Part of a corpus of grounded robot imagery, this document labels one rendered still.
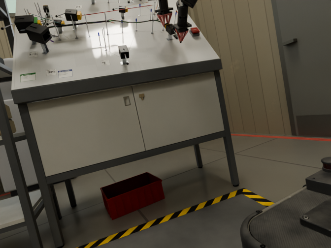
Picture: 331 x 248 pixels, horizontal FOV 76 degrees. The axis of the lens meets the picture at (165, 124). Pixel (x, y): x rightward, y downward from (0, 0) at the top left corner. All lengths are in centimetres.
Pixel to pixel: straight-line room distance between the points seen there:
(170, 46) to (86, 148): 81
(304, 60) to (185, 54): 155
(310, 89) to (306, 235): 208
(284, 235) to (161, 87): 95
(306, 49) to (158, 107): 181
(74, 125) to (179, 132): 61
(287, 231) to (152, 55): 110
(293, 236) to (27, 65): 137
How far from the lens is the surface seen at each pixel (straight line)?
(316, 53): 261
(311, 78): 264
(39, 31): 135
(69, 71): 129
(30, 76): 133
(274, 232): 72
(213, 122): 142
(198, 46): 150
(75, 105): 125
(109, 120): 124
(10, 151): 128
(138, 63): 130
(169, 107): 130
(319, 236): 72
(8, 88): 292
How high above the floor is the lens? 64
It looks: 5 degrees down
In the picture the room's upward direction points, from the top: 12 degrees counter-clockwise
